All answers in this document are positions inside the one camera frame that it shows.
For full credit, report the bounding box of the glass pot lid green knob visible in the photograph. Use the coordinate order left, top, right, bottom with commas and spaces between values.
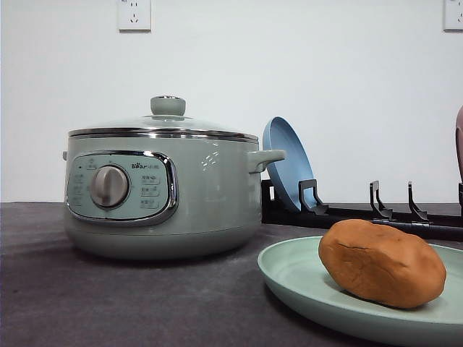
68, 95, 259, 143

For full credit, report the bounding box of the green plate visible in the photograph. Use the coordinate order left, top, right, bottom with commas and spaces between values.
257, 236, 463, 347

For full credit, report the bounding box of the brown potato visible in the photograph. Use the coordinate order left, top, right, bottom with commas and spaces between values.
319, 218, 447, 309

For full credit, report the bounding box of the blue plate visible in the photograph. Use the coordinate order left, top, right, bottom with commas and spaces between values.
263, 116, 316, 211

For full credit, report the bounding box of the black plate rack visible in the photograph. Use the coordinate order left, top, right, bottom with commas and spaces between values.
261, 179, 463, 241

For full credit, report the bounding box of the green electric steamer pot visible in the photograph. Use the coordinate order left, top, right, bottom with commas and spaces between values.
62, 137, 285, 260

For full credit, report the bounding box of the pink plate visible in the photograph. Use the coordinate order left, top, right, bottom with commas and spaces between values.
455, 104, 463, 182

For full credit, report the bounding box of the white wall socket left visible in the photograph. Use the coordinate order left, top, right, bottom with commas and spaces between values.
117, 0, 152, 34

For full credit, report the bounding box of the white wall socket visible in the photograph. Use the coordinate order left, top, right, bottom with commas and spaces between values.
117, 0, 152, 34
443, 0, 463, 33

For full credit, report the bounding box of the white wall socket right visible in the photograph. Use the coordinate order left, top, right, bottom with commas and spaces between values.
443, 0, 463, 33

